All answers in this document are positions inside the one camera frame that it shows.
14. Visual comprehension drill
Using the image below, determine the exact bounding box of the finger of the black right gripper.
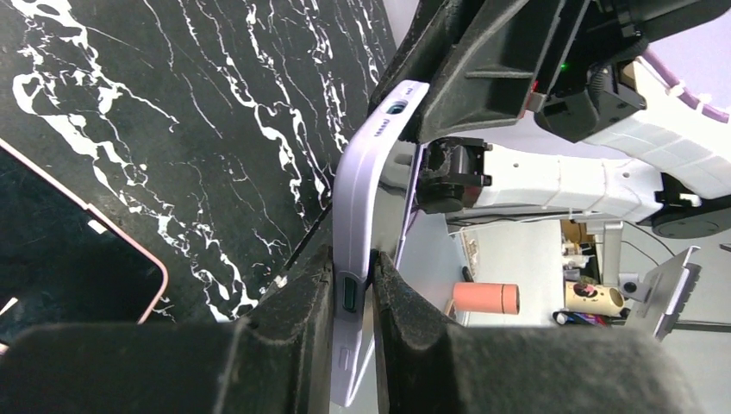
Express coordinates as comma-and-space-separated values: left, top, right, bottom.
368, 1, 463, 112

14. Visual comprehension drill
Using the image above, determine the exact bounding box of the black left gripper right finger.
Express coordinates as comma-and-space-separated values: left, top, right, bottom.
371, 252, 703, 413

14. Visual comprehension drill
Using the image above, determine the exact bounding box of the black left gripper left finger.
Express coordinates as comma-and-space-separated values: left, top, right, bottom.
1, 246, 334, 413

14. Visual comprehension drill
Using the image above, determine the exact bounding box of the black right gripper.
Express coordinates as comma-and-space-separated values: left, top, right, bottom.
408, 1, 730, 143

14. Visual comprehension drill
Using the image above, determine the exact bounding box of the lavender phone case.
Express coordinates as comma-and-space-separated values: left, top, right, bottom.
330, 80, 430, 407

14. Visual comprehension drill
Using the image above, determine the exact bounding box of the black screen smartphone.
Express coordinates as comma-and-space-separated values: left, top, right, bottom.
0, 145, 164, 347

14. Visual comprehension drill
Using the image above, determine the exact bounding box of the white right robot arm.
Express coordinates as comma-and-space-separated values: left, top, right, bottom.
371, 1, 730, 239

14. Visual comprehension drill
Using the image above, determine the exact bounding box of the pink cylinder in background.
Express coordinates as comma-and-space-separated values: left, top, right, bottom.
452, 282, 520, 315

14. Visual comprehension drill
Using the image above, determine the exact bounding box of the cream printed cup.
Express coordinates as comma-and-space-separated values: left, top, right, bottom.
565, 281, 625, 317

